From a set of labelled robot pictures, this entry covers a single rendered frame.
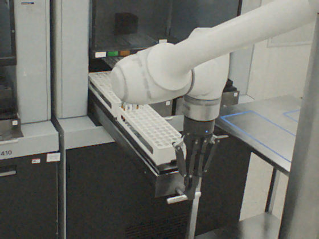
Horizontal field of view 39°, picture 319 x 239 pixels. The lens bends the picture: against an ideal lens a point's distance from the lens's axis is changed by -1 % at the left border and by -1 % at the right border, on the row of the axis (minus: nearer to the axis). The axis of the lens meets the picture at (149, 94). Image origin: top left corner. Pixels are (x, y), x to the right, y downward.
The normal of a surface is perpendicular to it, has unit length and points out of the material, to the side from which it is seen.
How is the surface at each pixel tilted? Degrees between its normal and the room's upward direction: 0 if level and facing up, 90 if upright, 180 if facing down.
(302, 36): 90
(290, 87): 90
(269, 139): 0
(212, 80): 92
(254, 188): 0
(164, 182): 90
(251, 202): 0
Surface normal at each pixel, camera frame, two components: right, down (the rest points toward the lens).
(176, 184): 0.43, 0.37
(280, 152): 0.07, -0.92
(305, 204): -0.73, 0.21
